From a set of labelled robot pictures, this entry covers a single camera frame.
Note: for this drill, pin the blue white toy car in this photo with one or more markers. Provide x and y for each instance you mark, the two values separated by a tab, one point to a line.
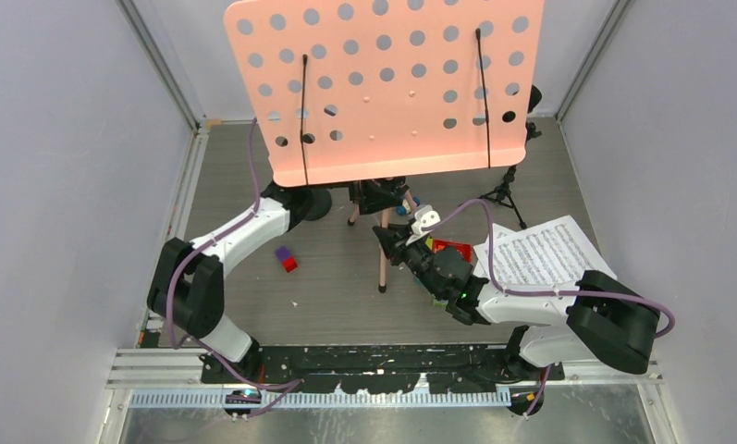
405	209

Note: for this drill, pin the red window toy block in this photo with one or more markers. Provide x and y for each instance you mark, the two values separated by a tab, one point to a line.
465	250

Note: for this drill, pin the sheet music page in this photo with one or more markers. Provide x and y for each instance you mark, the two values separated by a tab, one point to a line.
555	252
499	234

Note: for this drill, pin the black tripod mic stand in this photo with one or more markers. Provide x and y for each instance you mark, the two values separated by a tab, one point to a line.
501	195

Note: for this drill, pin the purple red toy block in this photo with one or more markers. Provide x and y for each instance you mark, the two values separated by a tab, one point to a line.
286	258

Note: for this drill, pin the orange black microphone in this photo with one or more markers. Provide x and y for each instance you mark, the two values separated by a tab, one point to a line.
535	97

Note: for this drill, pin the black round base mic stand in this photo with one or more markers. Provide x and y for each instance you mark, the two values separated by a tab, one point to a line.
321	204

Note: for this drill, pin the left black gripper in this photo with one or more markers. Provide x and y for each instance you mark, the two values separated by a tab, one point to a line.
371	196

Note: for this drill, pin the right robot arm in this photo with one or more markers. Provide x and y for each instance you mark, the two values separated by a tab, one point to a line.
593	317

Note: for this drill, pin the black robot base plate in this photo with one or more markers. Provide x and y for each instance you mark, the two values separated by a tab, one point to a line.
383	369

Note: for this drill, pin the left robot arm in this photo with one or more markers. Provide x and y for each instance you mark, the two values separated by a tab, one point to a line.
187	289

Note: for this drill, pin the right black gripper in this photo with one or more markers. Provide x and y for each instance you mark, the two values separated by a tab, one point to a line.
396	251

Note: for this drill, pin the pink music stand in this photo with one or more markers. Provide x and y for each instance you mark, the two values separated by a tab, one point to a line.
351	90

